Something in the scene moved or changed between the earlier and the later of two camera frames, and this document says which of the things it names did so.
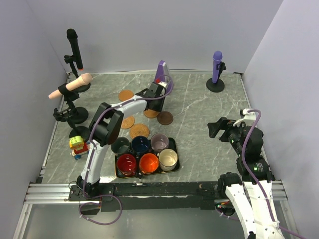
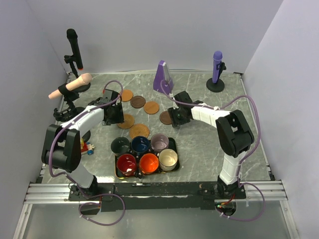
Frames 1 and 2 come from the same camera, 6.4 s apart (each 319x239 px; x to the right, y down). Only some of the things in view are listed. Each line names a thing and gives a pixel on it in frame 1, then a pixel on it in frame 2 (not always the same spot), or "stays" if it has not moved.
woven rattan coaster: [127, 122] stays
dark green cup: [120, 145] stays
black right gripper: [230, 123] → [175, 121]
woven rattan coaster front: [139, 129] stays
